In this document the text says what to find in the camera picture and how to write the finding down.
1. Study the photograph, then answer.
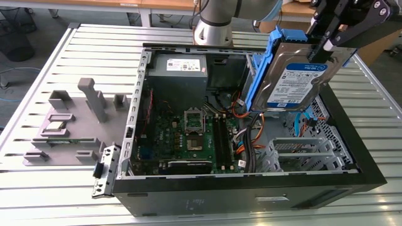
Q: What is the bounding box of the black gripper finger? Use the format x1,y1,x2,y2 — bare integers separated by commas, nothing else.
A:
308,0,338,36
309,0,393,62

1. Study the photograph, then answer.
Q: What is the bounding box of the hard disk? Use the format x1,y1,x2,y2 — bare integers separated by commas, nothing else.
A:
245,25,359,113

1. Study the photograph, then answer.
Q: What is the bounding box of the blue data wire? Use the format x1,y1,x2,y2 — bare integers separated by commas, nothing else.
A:
296,110,310,137

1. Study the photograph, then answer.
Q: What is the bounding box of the silver disk bay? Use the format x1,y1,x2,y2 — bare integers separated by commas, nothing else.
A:
269,137,359,172

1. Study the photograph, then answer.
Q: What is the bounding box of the wooden cabinet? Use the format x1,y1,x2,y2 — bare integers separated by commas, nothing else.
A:
317,0,402,68

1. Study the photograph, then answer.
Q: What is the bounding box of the silver drive cage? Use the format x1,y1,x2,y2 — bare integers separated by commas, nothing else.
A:
241,53,268,106

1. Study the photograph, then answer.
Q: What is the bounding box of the grey power supply unit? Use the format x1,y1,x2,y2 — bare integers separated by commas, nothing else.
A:
147,53,210,104

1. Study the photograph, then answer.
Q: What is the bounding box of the black RAM slot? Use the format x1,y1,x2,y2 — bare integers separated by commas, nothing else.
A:
213,113,225,170
221,113,236,170

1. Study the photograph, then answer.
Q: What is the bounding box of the metal socket cover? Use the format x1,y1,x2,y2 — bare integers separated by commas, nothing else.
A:
184,107,208,136

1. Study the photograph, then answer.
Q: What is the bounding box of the CPU socket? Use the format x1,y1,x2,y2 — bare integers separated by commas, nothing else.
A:
185,138,205,151

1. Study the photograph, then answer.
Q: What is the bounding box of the black case fan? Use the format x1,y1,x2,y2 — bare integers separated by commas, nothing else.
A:
138,88,156,142

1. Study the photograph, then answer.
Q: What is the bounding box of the green motherboard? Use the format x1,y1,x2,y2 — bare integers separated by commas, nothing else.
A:
130,113,249,176

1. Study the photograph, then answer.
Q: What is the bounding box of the black graphics card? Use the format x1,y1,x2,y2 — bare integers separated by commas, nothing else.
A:
160,160,213,175

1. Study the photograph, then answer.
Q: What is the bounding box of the black PC case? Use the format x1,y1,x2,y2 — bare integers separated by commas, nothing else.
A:
111,43,388,217

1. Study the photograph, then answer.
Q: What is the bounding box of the grey parts rack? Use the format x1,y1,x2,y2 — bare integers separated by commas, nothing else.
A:
23,77,133,167

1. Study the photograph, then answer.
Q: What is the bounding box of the silver CPU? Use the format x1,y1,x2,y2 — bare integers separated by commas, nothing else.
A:
46,121,67,131

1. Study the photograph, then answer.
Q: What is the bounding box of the black mesh trash bin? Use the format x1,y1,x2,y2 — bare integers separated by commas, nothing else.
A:
0,20,37,62

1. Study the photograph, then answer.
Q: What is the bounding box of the green RAM stick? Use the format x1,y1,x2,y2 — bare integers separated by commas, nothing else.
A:
47,138,83,145

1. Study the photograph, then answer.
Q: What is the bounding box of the power wire with black plug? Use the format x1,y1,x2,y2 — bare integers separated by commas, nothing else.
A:
301,116,329,138

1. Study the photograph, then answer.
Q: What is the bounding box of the orange red wire bundle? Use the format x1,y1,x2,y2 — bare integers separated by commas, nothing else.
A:
233,94,266,151

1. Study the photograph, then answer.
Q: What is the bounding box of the yellow black wire bundle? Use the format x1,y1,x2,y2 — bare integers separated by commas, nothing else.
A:
202,101,236,116

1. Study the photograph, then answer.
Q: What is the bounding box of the black cable bundle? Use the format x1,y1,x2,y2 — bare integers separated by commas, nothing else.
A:
244,110,266,174

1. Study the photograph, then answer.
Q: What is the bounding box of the silver hinged card bracket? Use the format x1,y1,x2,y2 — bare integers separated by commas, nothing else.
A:
91,144,123,199

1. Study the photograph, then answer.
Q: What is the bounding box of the blue floor cable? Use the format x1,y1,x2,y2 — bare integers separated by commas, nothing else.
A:
0,67,43,102

